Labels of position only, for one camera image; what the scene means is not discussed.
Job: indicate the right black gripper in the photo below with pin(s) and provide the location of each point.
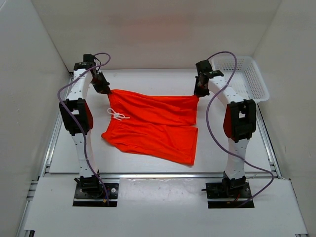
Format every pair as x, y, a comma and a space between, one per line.
197, 92

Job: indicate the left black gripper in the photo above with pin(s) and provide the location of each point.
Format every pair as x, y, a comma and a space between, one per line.
104, 88

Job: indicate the orange shorts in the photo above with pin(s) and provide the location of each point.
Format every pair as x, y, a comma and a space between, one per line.
159, 126

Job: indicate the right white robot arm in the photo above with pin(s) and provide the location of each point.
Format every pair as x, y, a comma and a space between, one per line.
239, 120

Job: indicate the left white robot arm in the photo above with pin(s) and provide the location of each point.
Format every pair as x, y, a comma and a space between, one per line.
76, 114

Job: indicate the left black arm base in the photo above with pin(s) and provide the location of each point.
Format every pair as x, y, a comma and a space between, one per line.
92, 194

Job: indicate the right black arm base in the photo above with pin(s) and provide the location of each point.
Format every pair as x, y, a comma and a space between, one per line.
229, 193

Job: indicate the white plastic basket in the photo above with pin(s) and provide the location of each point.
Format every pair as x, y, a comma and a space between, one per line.
247, 80

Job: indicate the aluminium table rail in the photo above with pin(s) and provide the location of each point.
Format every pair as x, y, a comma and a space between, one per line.
161, 175

